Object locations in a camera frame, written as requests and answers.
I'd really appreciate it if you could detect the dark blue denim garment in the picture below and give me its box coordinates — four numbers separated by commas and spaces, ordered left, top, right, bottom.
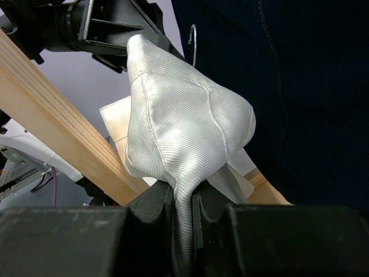
172, 1, 368, 215

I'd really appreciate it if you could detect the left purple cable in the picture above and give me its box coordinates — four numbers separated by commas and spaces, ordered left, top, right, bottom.
30, 166, 58, 206

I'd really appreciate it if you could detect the white pleated skirt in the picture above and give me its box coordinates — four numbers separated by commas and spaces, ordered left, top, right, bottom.
100, 35, 256, 276

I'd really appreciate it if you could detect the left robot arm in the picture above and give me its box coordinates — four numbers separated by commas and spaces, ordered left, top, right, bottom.
1, 1, 179, 205

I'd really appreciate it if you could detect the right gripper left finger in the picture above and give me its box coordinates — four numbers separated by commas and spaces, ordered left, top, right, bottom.
1, 182, 173, 276

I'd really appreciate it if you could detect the wooden clothes rack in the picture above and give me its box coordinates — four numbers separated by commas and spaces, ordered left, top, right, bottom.
0, 28, 295, 207

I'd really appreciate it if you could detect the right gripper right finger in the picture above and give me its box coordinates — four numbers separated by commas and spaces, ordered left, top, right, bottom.
192, 184, 368, 276

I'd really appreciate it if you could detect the dark hanger with metal hook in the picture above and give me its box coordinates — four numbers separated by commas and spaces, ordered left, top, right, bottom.
187, 24, 197, 67

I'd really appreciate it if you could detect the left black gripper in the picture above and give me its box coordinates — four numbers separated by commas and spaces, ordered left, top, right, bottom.
57, 1, 185, 73

